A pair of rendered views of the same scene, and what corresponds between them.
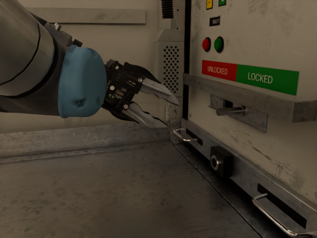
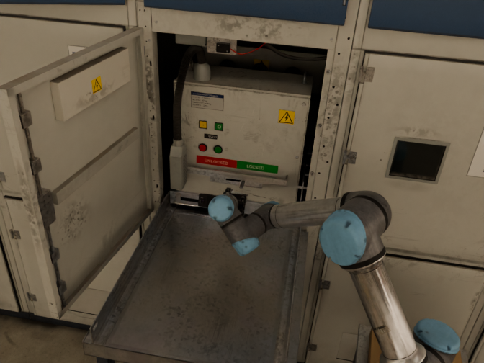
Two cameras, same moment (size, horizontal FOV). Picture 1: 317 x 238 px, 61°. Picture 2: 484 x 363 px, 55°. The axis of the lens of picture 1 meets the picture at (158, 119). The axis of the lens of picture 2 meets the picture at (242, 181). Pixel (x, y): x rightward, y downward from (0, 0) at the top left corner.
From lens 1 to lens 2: 1.51 m
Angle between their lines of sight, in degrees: 61
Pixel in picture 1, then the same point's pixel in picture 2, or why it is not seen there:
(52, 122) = (96, 250)
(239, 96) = (253, 178)
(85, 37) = (108, 168)
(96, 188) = (206, 257)
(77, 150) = (143, 253)
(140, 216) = not seen: hidden behind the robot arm
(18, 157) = (128, 284)
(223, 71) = (223, 163)
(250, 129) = (250, 188)
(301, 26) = (277, 151)
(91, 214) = (229, 264)
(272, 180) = not seen: hidden behind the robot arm
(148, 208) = not seen: hidden behind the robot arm
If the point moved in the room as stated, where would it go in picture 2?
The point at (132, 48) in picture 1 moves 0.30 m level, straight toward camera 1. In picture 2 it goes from (130, 158) to (204, 177)
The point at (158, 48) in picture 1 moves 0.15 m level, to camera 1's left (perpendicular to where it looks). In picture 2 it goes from (181, 160) to (158, 179)
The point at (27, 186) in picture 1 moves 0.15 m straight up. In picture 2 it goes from (181, 282) to (181, 248)
